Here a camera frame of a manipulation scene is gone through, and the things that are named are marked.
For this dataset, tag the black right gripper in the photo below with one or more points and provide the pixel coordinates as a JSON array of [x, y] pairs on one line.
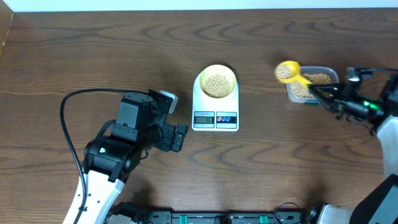
[[341, 94]]

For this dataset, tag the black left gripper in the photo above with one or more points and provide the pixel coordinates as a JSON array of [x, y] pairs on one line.
[[166, 142]]

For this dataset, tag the yellow plastic measuring scoop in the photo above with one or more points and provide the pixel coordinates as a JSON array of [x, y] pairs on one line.
[[289, 72]]

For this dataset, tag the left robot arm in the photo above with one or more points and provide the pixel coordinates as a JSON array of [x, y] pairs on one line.
[[118, 148]]

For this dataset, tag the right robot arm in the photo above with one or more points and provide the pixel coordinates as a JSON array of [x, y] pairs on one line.
[[380, 206]]

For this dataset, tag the white digital kitchen scale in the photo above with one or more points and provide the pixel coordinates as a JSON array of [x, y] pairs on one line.
[[215, 114]]

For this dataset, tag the soybeans in bowl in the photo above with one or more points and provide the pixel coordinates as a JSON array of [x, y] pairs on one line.
[[217, 86]]

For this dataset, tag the pale yellow plastic bowl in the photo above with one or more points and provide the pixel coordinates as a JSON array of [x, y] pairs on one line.
[[221, 70]]

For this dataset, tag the soybeans in container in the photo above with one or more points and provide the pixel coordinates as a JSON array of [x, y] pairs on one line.
[[317, 79]]

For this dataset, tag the clear plastic container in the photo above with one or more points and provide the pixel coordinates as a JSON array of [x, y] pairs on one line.
[[311, 70]]

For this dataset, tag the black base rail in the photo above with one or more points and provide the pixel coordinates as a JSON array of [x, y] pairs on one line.
[[128, 213]]

